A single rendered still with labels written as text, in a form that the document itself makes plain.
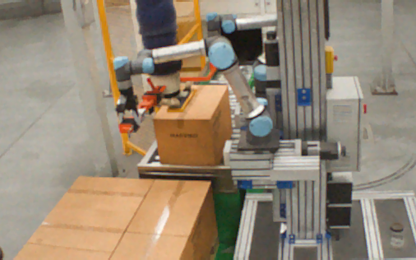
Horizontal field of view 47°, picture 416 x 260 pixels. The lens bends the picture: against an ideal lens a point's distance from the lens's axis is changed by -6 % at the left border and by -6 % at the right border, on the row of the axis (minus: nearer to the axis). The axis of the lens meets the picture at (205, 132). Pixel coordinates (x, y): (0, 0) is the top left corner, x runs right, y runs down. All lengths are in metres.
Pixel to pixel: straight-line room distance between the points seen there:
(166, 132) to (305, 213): 1.07
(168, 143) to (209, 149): 0.28
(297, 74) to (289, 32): 0.24
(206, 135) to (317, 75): 0.96
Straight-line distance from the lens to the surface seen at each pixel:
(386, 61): 6.04
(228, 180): 3.47
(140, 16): 2.94
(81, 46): 4.22
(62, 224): 3.29
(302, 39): 2.73
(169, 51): 2.58
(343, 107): 2.82
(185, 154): 3.49
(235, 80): 2.48
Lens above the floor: 2.33
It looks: 26 degrees down
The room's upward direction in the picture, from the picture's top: 7 degrees counter-clockwise
